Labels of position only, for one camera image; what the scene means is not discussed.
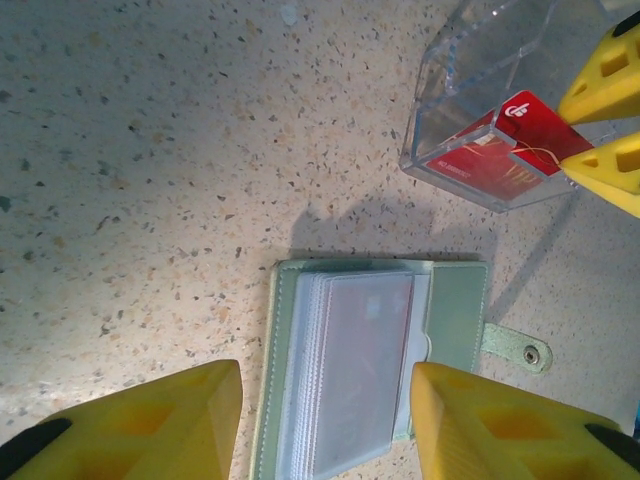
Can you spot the red credit card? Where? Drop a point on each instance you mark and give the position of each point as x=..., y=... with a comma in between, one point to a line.
x=530, y=130

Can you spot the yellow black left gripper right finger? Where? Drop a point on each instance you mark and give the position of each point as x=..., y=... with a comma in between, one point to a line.
x=510, y=430

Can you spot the red battery pack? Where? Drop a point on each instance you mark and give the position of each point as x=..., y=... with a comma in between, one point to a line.
x=465, y=65

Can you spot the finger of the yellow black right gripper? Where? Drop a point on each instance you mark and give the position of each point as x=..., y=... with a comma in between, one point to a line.
x=610, y=85
x=615, y=175

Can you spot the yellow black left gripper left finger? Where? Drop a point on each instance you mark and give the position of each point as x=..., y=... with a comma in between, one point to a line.
x=140, y=430

